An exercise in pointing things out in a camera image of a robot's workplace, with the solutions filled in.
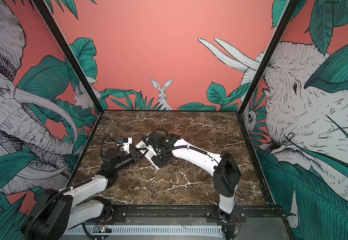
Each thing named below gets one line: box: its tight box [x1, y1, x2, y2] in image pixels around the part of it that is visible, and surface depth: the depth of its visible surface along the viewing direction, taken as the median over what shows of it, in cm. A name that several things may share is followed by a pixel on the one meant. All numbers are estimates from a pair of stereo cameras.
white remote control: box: [135, 140, 160, 170], surface depth 80 cm
